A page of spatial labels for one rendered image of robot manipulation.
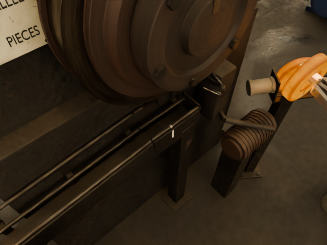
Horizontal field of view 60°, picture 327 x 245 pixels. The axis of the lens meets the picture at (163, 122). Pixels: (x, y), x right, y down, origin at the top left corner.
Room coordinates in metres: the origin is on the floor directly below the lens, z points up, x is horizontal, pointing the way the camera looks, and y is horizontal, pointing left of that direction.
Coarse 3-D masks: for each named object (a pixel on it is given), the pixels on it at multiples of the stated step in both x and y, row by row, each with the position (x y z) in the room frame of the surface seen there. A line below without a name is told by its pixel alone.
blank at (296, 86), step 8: (312, 56) 0.59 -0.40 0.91; (320, 56) 0.59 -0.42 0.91; (304, 64) 0.57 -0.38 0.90; (312, 64) 0.57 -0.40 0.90; (320, 64) 0.57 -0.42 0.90; (296, 72) 0.56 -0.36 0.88; (304, 72) 0.55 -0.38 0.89; (312, 72) 0.56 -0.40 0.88; (320, 72) 0.59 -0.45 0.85; (288, 80) 0.56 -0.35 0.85; (296, 80) 0.55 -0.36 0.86; (304, 80) 0.55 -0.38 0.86; (288, 88) 0.55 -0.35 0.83; (296, 88) 0.54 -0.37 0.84; (304, 88) 0.58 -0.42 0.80; (288, 96) 0.54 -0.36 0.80; (296, 96) 0.56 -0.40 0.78
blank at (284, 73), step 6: (294, 60) 0.73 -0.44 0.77; (300, 60) 0.72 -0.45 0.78; (306, 60) 0.72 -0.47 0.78; (288, 66) 0.71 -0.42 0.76; (294, 66) 0.70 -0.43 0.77; (282, 72) 0.71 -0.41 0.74; (288, 72) 0.70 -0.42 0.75; (282, 78) 0.70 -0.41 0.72; (288, 78) 0.70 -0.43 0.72; (282, 84) 0.70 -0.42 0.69
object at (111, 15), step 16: (96, 0) 0.37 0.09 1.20; (112, 0) 0.38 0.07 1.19; (128, 0) 0.38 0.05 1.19; (96, 16) 0.37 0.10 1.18; (112, 16) 0.37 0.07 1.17; (128, 16) 0.38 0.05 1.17; (96, 32) 0.36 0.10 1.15; (112, 32) 0.37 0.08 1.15; (128, 32) 0.38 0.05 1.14; (96, 48) 0.36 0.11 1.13; (112, 48) 0.36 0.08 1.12; (128, 48) 0.37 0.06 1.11; (96, 64) 0.35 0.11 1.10; (112, 64) 0.37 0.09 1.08; (128, 64) 0.37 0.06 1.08; (112, 80) 0.37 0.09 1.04; (128, 80) 0.37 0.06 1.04; (144, 80) 0.39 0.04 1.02; (144, 96) 0.41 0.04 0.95
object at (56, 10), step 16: (48, 0) 0.40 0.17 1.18; (64, 0) 0.36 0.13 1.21; (80, 0) 0.37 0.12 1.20; (48, 16) 0.40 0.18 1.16; (64, 16) 0.35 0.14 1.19; (80, 16) 0.37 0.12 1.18; (64, 32) 0.35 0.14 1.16; (80, 32) 0.36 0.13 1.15; (64, 48) 0.34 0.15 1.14; (80, 48) 0.36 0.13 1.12; (80, 64) 0.35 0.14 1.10; (80, 80) 0.35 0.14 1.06; (96, 80) 0.37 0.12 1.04; (96, 96) 0.36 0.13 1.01; (112, 96) 0.38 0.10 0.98; (128, 96) 0.41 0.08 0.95; (160, 96) 0.47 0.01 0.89
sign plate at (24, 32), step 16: (0, 0) 0.42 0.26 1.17; (16, 0) 0.44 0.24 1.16; (32, 0) 0.45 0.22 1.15; (0, 16) 0.42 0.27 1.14; (16, 16) 0.43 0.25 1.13; (32, 16) 0.45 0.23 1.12; (0, 32) 0.41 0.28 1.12; (16, 32) 0.42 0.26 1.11; (32, 32) 0.44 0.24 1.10; (0, 48) 0.40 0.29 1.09; (16, 48) 0.42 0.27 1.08; (32, 48) 0.43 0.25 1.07; (0, 64) 0.39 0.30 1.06
